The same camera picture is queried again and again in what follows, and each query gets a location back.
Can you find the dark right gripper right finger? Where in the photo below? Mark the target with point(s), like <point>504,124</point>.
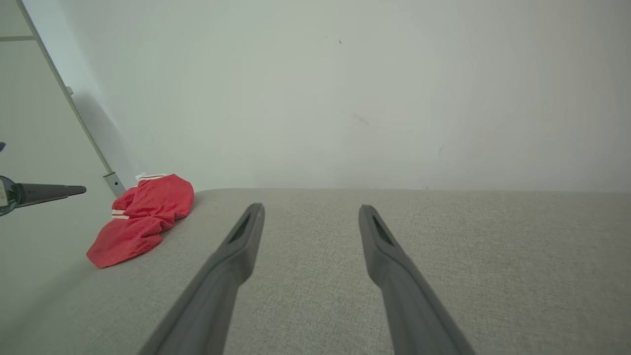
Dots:
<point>414,315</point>

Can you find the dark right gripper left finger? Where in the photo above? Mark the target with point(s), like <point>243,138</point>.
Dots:
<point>217,301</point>

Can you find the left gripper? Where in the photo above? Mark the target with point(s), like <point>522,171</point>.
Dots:
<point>9,197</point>

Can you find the red jersey with white sleeves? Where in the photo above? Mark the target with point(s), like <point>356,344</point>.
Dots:
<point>148,212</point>

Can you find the grey fabric sofa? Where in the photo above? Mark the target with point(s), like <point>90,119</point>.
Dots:
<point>517,271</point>

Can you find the white frame post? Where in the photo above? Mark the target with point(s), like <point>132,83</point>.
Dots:
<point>114,183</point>

